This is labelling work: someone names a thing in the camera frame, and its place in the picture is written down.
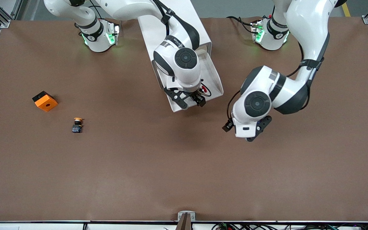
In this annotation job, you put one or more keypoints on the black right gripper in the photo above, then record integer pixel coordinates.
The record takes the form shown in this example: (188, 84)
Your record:
(197, 96)

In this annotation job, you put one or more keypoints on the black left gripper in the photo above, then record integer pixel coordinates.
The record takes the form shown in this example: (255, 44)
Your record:
(227, 126)

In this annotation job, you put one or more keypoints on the red-capped push button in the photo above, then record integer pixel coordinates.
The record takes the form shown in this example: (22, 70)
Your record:
(205, 90)

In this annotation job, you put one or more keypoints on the white plastic drawer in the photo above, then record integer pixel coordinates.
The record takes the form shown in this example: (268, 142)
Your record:
(211, 76)

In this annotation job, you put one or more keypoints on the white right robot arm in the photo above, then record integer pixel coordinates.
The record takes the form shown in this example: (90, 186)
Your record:
(177, 60)

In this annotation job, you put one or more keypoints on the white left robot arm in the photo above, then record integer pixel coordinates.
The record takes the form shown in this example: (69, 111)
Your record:
(267, 95)

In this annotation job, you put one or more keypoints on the white drawer cabinet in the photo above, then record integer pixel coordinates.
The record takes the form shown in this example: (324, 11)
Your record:
(149, 32)

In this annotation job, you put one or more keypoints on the yellow-capped push button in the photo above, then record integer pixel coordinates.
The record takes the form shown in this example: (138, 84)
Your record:
(77, 127)

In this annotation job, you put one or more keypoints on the metal table edge bracket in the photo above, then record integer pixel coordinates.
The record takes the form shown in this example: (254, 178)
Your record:
(186, 217)

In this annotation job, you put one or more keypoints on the orange and black switch box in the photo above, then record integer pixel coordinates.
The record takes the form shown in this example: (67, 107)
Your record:
(46, 103)

